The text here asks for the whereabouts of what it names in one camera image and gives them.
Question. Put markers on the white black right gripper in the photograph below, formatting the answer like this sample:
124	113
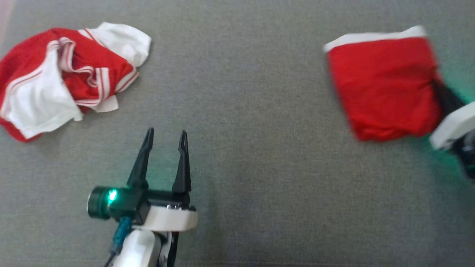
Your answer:
454	124

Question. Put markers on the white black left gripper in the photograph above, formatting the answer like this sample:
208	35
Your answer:
170	218

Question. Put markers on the red shorts white waistband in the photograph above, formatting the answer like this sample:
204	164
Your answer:
386	85

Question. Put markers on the red white striped shorts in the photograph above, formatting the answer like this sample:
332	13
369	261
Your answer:
44	85

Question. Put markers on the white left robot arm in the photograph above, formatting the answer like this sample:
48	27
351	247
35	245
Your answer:
139	248

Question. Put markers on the grey fabric sofa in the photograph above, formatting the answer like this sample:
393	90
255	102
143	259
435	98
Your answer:
259	167

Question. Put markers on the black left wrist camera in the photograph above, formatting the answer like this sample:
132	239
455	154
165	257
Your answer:
122	204

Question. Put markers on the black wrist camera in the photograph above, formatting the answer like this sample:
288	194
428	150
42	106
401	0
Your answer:
122	204
467	155

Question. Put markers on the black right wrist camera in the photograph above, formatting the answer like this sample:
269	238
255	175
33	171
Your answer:
467	155

